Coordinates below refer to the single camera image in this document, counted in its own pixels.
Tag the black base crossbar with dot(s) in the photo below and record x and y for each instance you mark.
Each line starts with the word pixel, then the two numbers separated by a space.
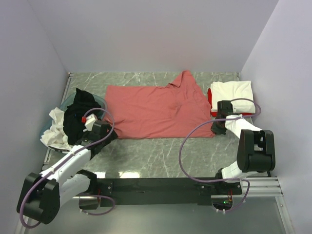
pixel 152 191

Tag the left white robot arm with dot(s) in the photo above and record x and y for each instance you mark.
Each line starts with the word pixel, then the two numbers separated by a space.
pixel 43 194

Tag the black t shirt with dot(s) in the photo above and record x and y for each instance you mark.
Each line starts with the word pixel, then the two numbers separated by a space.
pixel 72 124

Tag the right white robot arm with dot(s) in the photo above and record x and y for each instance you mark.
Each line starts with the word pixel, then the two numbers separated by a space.
pixel 256 148

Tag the pink t shirt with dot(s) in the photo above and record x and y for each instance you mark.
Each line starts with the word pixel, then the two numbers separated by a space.
pixel 170 111

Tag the folded white t shirt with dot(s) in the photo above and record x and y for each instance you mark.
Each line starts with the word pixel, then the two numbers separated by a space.
pixel 230 90

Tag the crumpled white t shirt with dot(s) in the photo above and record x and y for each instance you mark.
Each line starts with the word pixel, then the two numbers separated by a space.
pixel 54 136

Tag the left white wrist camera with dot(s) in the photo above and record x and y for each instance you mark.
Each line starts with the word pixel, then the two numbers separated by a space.
pixel 88 122

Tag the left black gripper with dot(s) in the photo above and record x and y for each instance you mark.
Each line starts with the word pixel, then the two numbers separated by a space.
pixel 111 136

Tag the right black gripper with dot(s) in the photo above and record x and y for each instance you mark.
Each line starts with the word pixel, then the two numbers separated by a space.
pixel 214 128

